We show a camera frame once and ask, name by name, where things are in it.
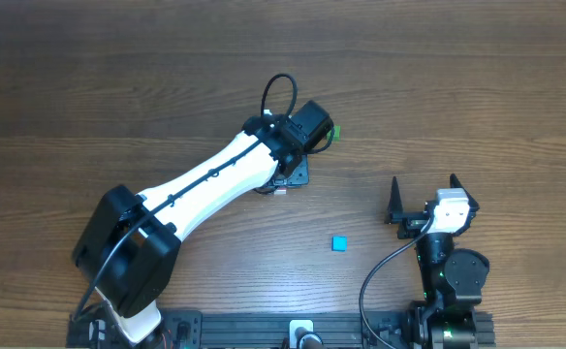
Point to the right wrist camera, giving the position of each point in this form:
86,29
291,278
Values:
450,211

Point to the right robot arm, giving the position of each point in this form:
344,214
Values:
457,276

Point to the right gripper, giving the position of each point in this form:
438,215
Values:
411,230

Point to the mounting rail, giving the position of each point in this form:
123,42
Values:
254,329

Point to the blue cube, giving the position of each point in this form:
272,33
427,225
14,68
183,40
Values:
339,244

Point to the green cube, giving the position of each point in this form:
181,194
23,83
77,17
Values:
337,134

